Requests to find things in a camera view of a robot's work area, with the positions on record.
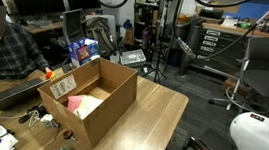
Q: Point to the pink shirt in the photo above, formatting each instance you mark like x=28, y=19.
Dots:
x=74, y=102

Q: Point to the white plastic floor box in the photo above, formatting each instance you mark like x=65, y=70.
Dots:
x=133, y=57

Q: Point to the brown cardboard box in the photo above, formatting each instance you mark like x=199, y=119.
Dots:
x=111, y=106

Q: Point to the blue product box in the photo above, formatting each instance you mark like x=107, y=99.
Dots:
x=83, y=53

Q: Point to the small brown floor box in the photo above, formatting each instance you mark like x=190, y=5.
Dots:
x=230, y=85

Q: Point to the orange brown floor bag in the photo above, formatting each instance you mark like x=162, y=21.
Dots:
x=128, y=34

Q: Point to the gray green backpack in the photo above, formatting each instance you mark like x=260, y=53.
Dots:
x=100, y=34

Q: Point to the small black flat device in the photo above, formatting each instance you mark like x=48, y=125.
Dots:
x=66, y=68

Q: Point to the metal shelf rack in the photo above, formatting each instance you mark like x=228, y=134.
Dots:
x=146, y=6

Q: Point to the black mesh office chair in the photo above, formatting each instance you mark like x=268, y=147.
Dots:
x=72, y=25

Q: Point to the small orange yellow object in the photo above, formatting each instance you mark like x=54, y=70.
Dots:
x=49, y=75

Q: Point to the brown tape roll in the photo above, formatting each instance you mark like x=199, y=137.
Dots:
x=68, y=134

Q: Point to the dark drawer workbench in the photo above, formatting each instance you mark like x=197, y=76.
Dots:
x=224, y=51

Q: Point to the white power adapter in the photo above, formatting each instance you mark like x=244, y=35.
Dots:
x=47, y=117

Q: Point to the wooden monitor desk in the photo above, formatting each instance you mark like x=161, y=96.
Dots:
x=42, y=26

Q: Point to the background cardboard boxes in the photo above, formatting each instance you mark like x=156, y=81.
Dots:
x=218, y=8

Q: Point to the gray laptop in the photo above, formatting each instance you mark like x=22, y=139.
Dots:
x=18, y=94

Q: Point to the black rolling stool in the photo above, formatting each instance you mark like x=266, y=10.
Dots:
x=264, y=82

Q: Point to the seated person in plaid shirt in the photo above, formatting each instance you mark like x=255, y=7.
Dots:
x=5, y=58

